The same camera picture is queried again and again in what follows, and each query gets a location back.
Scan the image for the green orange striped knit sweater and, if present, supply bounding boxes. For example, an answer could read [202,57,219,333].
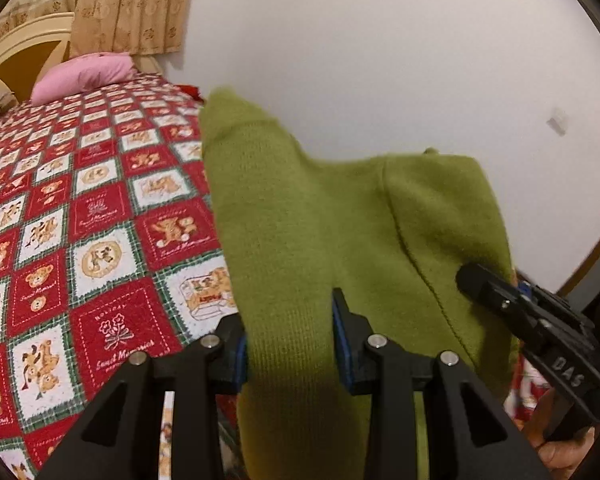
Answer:
[199,88,517,479]

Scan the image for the person's right hand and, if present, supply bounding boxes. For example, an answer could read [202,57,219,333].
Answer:
[521,389,598,470]

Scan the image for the red patchwork bear bedspread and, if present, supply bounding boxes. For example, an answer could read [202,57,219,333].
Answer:
[0,74,237,479]

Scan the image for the pink pillow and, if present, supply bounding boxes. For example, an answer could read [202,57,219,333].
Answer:
[30,52,136,106]

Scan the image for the cream wooden headboard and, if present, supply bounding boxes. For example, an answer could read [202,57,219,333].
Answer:
[0,12,164,104]

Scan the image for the beige window curtain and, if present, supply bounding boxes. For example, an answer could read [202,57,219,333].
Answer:
[0,0,190,58]

